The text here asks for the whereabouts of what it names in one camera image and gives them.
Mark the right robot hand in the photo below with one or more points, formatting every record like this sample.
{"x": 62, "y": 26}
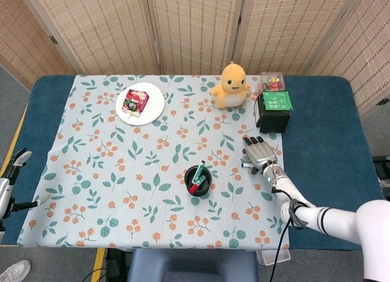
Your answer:
{"x": 262, "y": 155}

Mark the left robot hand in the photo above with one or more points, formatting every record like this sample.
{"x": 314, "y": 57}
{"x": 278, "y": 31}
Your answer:
{"x": 3, "y": 193}

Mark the black pen cup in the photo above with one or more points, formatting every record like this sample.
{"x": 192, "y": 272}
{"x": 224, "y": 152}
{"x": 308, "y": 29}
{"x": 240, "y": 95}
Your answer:
{"x": 207, "y": 184}

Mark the teal marker red cap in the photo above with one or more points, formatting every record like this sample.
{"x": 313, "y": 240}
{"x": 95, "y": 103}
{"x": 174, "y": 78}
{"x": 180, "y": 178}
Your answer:
{"x": 194, "y": 189}

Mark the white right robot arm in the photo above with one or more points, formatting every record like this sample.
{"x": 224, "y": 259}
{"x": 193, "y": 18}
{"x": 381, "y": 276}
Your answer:
{"x": 304, "y": 215}

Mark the white marker blue cap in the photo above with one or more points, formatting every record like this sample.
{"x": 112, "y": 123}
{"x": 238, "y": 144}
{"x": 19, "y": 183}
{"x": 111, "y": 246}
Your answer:
{"x": 245, "y": 164}

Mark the teal marker white cap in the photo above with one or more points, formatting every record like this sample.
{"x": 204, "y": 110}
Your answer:
{"x": 200, "y": 170}

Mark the black cardboard box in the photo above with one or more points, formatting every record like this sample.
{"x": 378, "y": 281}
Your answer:
{"x": 272, "y": 120}

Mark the green tea packet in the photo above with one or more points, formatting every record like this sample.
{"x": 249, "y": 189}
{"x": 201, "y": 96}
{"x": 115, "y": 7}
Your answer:
{"x": 277, "y": 100}

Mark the blue table cover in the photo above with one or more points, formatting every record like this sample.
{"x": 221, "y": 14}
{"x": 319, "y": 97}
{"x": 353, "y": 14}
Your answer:
{"x": 320, "y": 126}

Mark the yellow plush dinosaur toy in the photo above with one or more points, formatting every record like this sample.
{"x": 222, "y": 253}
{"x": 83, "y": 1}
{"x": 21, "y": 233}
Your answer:
{"x": 231, "y": 96}

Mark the clear plastic box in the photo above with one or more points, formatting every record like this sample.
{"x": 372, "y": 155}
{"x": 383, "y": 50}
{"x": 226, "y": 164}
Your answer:
{"x": 272, "y": 81}

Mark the white shoe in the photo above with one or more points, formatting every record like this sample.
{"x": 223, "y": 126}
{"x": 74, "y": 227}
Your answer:
{"x": 15, "y": 271}

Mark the white plastic bin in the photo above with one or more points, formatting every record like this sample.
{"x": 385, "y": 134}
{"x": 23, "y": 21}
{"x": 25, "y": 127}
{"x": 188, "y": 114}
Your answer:
{"x": 274, "y": 257}

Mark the white paper plate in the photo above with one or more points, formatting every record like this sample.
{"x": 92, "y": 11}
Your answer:
{"x": 152, "y": 108}

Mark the floral fruit print tablecloth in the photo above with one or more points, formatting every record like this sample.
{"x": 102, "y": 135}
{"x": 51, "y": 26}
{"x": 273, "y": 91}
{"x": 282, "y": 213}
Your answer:
{"x": 122, "y": 172}

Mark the dark blue seat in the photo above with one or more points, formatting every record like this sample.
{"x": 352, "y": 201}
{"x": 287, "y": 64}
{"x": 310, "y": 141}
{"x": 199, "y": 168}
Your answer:
{"x": 195, "y": 266}

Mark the black base unit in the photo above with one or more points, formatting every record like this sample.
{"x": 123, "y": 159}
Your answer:
{"x": 115, "y": 263}

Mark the red snack packet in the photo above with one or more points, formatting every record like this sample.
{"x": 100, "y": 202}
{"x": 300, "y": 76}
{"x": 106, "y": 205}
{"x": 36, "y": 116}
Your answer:
{"x": 135, "y": 100}

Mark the woven folding screen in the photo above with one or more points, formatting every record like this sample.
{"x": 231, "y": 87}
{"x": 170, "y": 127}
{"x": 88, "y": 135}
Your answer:
{"x": 195, "y": 29}

